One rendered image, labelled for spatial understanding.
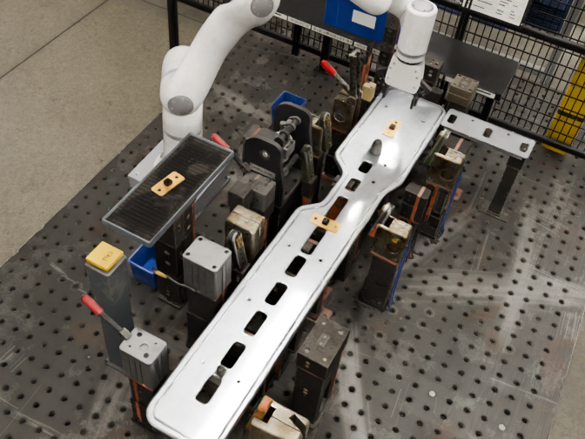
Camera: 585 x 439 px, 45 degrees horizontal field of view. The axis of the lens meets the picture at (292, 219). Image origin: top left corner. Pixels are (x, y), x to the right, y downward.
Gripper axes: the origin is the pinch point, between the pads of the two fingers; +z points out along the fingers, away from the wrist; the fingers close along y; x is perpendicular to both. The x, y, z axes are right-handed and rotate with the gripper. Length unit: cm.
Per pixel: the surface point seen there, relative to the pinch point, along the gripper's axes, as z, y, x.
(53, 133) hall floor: 113, -171, 17
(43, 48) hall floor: 113, -222, 68
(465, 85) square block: 5.9, 13.7, 26.1
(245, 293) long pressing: 12, -6, -78
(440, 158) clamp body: 8.2, 18.4, -8.1
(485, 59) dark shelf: 9, 14, 48
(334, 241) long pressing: 12, 5, -51
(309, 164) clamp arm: 7.2, -12.4, -33.0
